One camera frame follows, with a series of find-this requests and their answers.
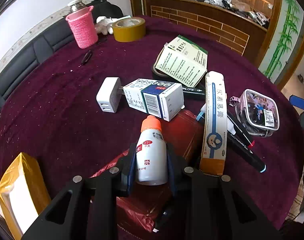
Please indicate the bottle in pink knitted sleeve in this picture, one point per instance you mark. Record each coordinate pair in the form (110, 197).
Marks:
(83, 27)

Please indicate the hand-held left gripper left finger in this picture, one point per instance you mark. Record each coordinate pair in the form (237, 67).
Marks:
(130, 166)

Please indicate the white blue medicine box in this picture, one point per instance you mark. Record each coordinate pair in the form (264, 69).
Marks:
(152, 92)

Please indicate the pile of assorted clutter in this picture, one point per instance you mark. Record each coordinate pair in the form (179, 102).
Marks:
(217, 0)

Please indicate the clear cartoon print pouch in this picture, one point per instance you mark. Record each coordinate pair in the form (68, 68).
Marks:
(257, 110)

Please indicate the red foil packet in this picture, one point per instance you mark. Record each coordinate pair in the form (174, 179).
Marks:
(182, 135)

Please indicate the white USB charger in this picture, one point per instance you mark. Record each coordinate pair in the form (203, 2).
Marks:
(108, 95)

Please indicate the blue plastic stool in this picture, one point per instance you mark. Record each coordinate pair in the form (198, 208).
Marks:
(300, 102)

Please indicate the long white ointment box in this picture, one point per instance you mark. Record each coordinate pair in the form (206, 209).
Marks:
(214, 120)

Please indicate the black marker red band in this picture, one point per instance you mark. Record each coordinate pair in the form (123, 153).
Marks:
(239, 130)

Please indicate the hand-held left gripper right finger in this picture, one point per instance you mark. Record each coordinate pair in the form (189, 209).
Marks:
(171, 166)

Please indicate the white plush toy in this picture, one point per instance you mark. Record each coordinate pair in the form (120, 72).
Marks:
(103, 25)

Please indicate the wooden cabinet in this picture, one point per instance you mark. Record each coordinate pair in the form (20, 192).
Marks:
(204, 22)

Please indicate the white bottle orange cap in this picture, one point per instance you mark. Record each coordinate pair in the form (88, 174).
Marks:
(152, 160)

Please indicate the maroon tablecloth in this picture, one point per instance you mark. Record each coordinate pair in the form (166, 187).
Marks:
(54, 105)

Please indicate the white green medicine box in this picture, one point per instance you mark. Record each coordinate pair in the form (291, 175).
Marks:
(182, 62)

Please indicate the black bag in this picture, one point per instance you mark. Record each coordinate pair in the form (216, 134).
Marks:
(107, 8)

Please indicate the gold rimmed white tray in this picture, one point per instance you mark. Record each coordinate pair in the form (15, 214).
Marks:
(24, 180)

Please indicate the black marker tan caps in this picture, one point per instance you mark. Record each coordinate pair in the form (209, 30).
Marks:
(193, 90)

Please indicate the black leather sofa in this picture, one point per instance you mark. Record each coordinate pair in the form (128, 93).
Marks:
(24, 62)

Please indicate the bamboo wall sticker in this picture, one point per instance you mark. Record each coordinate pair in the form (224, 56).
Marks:
(284, 37)

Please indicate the yellow tape roll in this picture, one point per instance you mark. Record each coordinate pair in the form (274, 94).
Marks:
(129, 31)

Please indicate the black marker teal tip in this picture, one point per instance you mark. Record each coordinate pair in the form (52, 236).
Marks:
(244, 155)

